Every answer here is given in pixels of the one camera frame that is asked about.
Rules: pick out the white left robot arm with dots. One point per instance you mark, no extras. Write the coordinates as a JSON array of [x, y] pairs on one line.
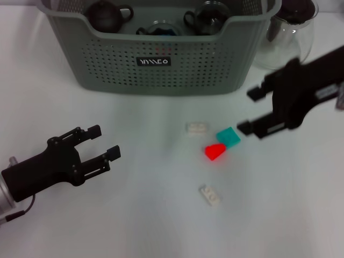
[[5, 199]]

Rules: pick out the glass teacup black base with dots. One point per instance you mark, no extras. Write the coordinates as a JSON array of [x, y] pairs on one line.
[[212, 18], [150, 29]]

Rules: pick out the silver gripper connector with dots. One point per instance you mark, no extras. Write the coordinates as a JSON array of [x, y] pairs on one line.
[[340, 99], [12, 161]]

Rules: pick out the dark brown clay teapot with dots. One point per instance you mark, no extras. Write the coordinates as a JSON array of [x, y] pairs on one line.
[[104, 16]]

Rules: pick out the grey perforated storage bin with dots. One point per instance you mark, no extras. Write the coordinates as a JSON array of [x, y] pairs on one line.
[[121, 70]]

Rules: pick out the white plate brick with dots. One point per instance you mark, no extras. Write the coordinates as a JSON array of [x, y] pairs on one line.
[[211, 195]]

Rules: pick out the teal square plate brick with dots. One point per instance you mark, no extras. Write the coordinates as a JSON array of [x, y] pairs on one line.
[[228, 137]]

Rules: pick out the white two-stud brick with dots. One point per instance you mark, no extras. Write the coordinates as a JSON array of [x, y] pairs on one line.
[[198, 128]]

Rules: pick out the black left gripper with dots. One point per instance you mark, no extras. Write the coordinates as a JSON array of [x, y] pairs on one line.
[[48, 166]]

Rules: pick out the glass carafe black lid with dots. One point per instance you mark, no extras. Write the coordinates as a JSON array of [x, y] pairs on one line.
[[285, 40]]

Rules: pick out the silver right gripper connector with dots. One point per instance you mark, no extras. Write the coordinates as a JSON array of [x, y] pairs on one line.
[[340, 99]]

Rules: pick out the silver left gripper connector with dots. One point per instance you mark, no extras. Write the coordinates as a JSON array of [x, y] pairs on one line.
[[12, 161]]

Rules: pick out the large orange-red sloped brick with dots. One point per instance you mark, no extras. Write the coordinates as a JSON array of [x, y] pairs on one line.
[[215, 151]]

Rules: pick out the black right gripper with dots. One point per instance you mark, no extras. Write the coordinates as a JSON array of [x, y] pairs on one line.
[[295, 88]]

